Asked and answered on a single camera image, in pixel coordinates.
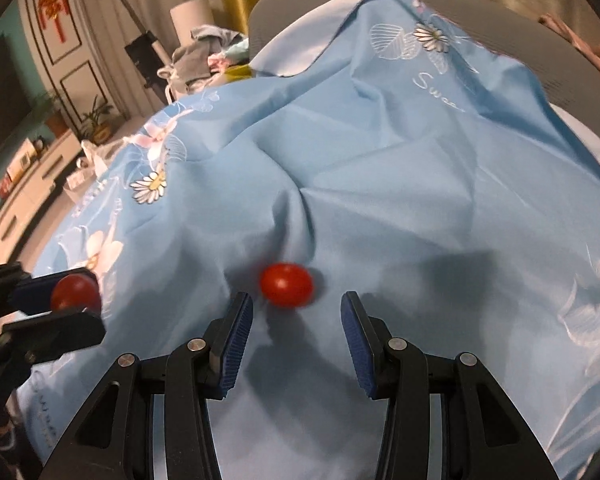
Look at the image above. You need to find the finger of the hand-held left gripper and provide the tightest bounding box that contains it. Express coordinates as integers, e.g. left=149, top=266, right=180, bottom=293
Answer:
left=0, top=307, right=107, bottom=363
left=0, top=261, right=101, bottom=322

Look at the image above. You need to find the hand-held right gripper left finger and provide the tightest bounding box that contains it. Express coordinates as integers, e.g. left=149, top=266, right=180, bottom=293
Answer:
left=40, top=291, right=255, bottom=480

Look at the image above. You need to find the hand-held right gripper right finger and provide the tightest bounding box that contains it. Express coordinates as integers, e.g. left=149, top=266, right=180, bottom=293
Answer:
left=340, top=291, right=561, bottom=480

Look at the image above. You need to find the red tomato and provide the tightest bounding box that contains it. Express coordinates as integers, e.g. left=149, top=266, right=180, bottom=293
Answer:
left=50, top=274, right=103, bottom=314
left=259, top=262, right=314, bottom=308

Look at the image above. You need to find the white media cabinet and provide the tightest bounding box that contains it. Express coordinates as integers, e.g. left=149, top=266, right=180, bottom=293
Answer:
left=0, top=127, right=146, bottom=258

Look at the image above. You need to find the white box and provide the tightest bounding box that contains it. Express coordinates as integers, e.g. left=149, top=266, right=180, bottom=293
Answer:
left=5, top=139, right=37, bottom=183

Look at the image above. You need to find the potted plant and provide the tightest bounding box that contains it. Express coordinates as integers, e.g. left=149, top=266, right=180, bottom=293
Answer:
left=40, top=91, right=72, bottom=139
left=79, top=96, right=117, bottom=146

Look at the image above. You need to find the blue floral cloth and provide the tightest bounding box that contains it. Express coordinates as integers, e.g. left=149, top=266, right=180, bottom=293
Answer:
left=17, top=0, right=600, bottom=480

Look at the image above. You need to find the black television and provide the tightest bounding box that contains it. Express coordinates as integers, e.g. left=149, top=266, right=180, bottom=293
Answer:
left=0, top=34, right=34, bottom=163

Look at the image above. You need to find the black stick vacuum cleaner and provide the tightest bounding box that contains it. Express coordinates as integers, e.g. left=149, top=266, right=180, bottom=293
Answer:
left=89, top=0, right=175, bottom=106

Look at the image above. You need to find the grey clothes pile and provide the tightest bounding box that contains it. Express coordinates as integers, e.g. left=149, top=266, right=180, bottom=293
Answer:
left=157, top=25, right=255, bottom=101

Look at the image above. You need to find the white cylinder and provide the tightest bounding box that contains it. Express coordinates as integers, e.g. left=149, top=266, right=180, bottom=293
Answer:
left=170, top=0, right=216, bottom=45

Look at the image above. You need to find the grey sofa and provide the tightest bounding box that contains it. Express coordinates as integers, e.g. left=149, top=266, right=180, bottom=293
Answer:
left=249, top=0, right=600, bottom=186

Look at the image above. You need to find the red knot wall ornament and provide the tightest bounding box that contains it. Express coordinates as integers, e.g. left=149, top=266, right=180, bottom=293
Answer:
left=36, top=0, right=72, bottom=42

